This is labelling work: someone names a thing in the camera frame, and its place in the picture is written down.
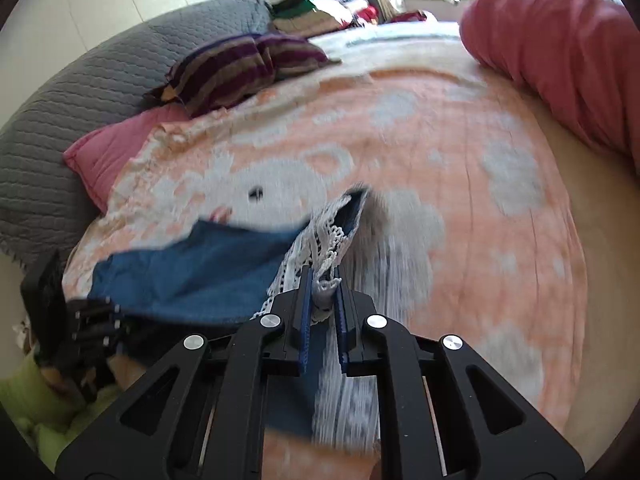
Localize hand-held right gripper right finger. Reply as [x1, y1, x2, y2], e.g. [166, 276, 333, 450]
[332, 276, 586, 480]

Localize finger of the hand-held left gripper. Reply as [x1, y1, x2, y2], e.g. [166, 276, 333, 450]
[70, 326, 133, 363]
[67, 297, 126, 327]

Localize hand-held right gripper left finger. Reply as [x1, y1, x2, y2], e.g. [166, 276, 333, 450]
[55, 266, 321, 480]

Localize blue denim pants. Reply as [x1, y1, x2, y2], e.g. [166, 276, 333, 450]
[90, 185, 383, 453]

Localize person's green clothing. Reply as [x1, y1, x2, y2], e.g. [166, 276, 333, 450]
[0, 350, 136, 471]

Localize pink quilted pillow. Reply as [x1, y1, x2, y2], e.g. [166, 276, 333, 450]
[64, 105, 193, 213]

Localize grey quilted headboard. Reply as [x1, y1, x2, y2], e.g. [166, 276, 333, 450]
[0, 0, 273, 271]

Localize orange bear blanket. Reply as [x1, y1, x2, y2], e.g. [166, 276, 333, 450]
[65, 72, 588, 480]

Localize purple striped pillow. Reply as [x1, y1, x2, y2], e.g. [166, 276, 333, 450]
[145, 34, 278, 118]
[255, 32, 343, 78]

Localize beige bed sheet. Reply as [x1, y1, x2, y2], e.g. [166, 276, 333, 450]
[307, 20, 640, 471]

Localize pile of clothes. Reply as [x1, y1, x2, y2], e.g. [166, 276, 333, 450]
[270, 0, 381, 38]

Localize red cloth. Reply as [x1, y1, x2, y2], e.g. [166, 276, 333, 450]
[390, 10, 438, 25]

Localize red rolled duvet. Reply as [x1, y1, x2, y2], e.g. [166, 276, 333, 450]
[459, 0, 640, 181]

